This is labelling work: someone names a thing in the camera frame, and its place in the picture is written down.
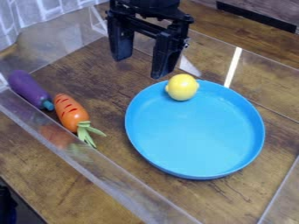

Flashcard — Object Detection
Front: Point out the clear acrylic enclosure wall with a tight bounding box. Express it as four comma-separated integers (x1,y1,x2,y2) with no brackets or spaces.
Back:
0,0,299,224

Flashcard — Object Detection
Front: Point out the blue round tray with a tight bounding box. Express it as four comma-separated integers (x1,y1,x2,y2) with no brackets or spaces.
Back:
126,80,266,179

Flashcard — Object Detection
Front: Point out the white grid cloth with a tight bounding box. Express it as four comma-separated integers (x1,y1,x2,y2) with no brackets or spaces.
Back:
0,0,109,51

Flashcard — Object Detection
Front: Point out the orange toy carrot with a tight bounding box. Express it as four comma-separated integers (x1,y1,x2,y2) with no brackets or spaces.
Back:
54,94,106,148

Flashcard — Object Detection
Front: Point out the yellow lemon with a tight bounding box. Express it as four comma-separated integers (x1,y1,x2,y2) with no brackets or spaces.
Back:
165,73,201,101

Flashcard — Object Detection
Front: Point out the purple toy eggplant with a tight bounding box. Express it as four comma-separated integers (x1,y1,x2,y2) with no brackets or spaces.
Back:
9,70,54,111

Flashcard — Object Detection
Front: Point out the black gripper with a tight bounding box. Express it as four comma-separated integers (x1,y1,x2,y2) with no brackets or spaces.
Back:
107,0,194,79

